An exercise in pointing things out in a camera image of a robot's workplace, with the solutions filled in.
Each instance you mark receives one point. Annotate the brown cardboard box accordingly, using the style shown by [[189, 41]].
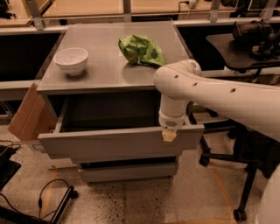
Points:
[[32, 118]]

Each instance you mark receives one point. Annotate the green crumpled chip bag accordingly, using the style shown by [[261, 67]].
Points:
[[140, 50]]

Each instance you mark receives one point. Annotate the black device on desk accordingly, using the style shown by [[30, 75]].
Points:
[[261, 37]]

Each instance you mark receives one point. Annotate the grey top drawer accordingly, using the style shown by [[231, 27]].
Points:
[[101, 127]]

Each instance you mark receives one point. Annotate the black side desk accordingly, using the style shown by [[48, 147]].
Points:
[[238, 57]]

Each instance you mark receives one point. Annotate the white ceramic bowl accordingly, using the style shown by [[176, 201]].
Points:
[[72, 61]]

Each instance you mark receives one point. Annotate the black office chair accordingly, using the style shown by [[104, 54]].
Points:
[[239, 163]]

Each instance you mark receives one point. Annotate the grey bottom drawer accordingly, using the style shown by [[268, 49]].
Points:
[[119, 173]]

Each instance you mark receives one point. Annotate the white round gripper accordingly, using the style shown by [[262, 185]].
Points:
[[171, 122]]

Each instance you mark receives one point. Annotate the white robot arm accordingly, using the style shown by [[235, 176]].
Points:
[[254, 107]]

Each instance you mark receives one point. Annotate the grey drawer cabinet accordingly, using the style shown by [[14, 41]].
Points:
[[107, 71]]

